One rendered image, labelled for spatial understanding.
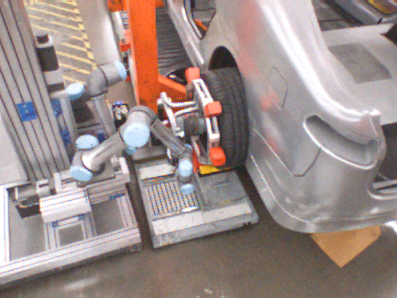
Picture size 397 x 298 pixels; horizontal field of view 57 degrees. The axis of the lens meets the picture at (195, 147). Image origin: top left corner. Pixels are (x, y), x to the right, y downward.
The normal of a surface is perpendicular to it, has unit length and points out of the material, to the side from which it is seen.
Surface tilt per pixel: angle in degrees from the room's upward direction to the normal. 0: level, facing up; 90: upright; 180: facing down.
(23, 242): 0
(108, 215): 0
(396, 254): 0
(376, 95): 22
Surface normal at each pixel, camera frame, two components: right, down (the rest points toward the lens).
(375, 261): 0.03, -0.70
